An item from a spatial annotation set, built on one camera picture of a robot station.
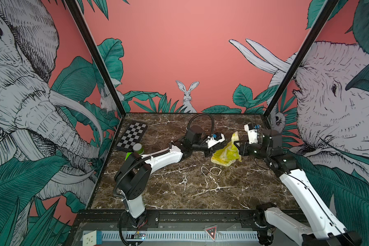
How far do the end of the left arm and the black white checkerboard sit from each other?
1.46ft

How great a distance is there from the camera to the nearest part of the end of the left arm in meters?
0.66

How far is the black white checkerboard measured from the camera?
992mm
